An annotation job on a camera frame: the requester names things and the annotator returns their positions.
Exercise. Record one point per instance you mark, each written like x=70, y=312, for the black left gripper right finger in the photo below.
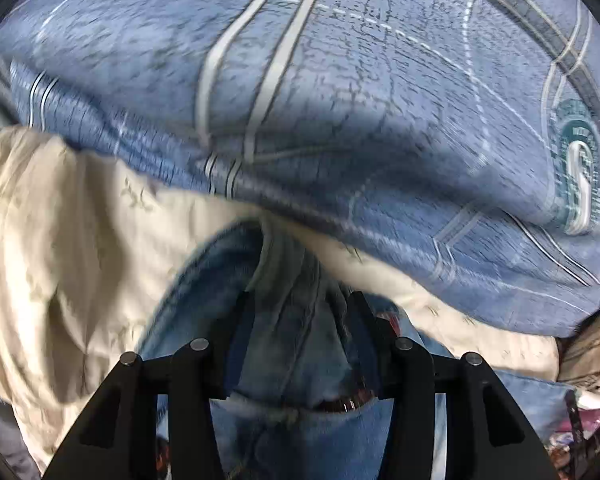
x=487, y=433

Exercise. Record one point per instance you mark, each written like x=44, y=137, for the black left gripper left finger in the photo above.
x=115, y=435

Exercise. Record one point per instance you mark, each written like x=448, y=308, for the light blue denim jeans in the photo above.
x=301, y=408

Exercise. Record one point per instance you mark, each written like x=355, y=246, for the cream leaf-print bedsheet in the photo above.
x=88, y=250

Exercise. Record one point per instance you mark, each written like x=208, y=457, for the blue plaid cushion cover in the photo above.
x=458, y=140

